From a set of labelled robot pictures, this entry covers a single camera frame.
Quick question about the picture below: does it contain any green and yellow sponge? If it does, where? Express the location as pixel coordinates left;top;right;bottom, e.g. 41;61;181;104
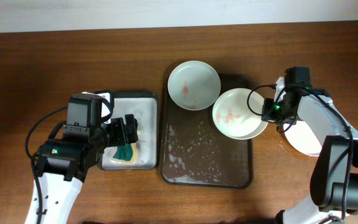
112;142;138;164

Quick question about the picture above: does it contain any pinkish white plate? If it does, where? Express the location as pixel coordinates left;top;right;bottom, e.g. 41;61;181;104
284;121;321;157

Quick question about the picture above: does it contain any white plate with rim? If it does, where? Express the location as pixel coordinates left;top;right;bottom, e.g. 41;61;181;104
212;88;268;140

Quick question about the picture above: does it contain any pale green plate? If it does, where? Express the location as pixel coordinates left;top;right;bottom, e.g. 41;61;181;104
167;60;221;111

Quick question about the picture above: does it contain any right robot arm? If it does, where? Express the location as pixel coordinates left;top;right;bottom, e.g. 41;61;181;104
261;67;358;224

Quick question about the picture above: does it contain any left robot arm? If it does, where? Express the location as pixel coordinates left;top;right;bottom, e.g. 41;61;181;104
25;92;138;223

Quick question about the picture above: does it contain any small grey sponge tray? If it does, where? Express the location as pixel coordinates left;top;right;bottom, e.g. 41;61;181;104
98;91;158;170

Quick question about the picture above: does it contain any brown plastic serving tray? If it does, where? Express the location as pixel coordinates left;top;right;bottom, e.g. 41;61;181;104
159;73;254;190

